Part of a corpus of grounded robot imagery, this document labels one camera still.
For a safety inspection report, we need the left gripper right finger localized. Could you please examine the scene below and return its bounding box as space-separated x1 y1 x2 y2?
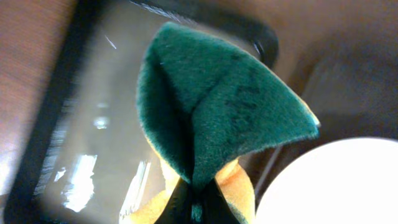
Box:
200 179 239 224

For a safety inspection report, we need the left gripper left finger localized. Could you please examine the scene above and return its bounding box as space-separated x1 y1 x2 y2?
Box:
155 178 193 224

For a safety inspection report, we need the green and yellow sponge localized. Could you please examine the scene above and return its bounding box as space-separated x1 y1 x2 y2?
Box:
127 22 319 223

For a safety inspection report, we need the pale pink plate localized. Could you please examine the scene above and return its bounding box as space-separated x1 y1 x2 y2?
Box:
255 138 397 224

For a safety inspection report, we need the small black water tray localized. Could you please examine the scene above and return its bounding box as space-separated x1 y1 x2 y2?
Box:
2 0 279 223

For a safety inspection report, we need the large brown serving tray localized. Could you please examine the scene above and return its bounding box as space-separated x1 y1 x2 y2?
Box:
240 58 397 205

